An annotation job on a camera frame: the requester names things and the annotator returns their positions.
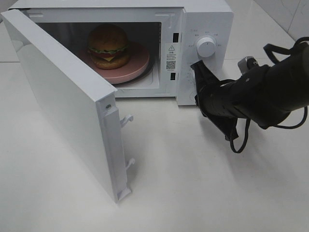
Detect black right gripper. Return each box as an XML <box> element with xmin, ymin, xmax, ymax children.
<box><xmin>190</xmin><ymin>60</ymin><xmax>251</xmax><ymax>141</ymax></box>

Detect pink round plate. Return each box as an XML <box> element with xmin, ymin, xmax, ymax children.
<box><xmin>78</xmin><ymin>42</ymin><xmax>150</xmax><ymax>85</ymax></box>

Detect burger with lettuce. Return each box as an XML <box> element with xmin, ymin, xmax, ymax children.
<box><xmin>87</xmin><ymin>24</ymin><xmax>130</xmax><ymax>70</ymax></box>

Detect white microwave door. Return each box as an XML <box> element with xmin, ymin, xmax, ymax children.
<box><xmin>1</xmin><ymin>10</ymin><xmax>135</xmax><ymax>202</ymax></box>

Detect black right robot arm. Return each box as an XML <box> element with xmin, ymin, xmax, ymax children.
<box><xmin>191</xmin><ymin>42</ymin><xmax>309</xmax><ymax>141</ymax></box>

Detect upper white power knob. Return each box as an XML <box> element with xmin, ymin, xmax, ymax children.
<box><xmin>196</xmin><ymin>35</ymin><xmax>216</xmax><ymax>58</ymax></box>

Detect glass microwave turntable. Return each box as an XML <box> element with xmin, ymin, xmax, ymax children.
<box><xmin>114</xmin><ymin>58</ymin><xmax>159</xmax><ymax>89</ymax></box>

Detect white microwave oven body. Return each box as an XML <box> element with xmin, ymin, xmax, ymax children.
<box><xmin>7</xmin><ymin>0</ymin><xmax>233</xmax><ymax>105</ymax></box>

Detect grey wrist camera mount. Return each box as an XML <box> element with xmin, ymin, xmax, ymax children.
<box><xmin>238</xmin><ymin>56</ymin><xmax>259</xmax><ymax>75</ymax></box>

